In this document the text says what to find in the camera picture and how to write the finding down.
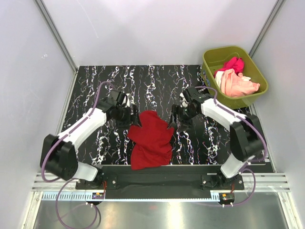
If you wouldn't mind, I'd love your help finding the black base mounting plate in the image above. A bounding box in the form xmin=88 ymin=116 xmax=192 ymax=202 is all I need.
xmin=76 ymin=165 xmax=244 ymax=191

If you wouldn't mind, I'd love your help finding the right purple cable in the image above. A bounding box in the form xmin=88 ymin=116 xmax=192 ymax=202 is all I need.
xmin=194 ymin=86 xmax=269 ymax=165

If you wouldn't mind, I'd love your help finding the magenta t-shirt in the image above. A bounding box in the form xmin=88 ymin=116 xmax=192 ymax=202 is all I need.
xmin=214 ymin=57 xmax=244 ymax=77

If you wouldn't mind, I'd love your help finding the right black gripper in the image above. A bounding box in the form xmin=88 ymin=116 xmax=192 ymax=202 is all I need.
xmin=167 ymin=104 xmax=199 ymax=133

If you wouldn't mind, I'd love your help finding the aluminium frame rail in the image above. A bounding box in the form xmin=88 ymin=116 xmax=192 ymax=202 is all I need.
xmin=32 ymin=172 xmax=290 ymax=192

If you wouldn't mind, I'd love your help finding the olive green plastic bin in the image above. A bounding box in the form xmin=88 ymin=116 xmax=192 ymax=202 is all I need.
xmin=201 ymin=46 xmax=269 ymax=109

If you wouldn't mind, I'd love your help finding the black marble pattern mat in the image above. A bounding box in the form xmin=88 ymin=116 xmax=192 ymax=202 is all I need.
xmin=62 ymin=65 xmax=230 ymax=165

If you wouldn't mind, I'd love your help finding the red t-shirt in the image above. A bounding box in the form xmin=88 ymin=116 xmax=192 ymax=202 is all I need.
xmin=127 ymin=110 xmax=174 ymax=170

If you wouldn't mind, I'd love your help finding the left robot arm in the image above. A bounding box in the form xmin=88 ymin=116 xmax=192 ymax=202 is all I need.
xmin=40 ymin=90 xmax=142 ymax=189

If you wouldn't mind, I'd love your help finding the left aluminium corner post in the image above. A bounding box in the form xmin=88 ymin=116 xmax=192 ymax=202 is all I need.
xmin=34 ymin=0 xmax=78 ymax=73

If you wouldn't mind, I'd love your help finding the pink peach t-shirt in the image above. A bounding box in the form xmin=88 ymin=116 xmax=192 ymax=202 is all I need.
xmin=215 ymin=69 xmax=260 ymax=98

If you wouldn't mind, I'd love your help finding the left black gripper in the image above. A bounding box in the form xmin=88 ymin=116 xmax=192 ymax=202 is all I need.
xmin=115 ymin=104 xmax=142 ymax=130

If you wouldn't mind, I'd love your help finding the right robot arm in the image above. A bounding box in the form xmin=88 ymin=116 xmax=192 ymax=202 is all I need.
xmin=168 ymin=86 xmax=267 ymax=189

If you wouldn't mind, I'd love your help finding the right aluminium corner post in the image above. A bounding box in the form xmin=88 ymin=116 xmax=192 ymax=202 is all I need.
xmin=249 ymin=0 xmax=286 ymax=58

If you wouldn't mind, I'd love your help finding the white slotted cable duct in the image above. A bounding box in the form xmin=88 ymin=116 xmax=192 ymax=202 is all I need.
xmin=42 ymin=191 xmax=234 ymax=202

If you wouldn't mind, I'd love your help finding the aluminium corner post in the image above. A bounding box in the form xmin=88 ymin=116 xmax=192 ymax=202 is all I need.
xmin=34 ymin=0 xmax=78 ymax=73
xmin=249 ymin=0 xmax=286 ymax=58

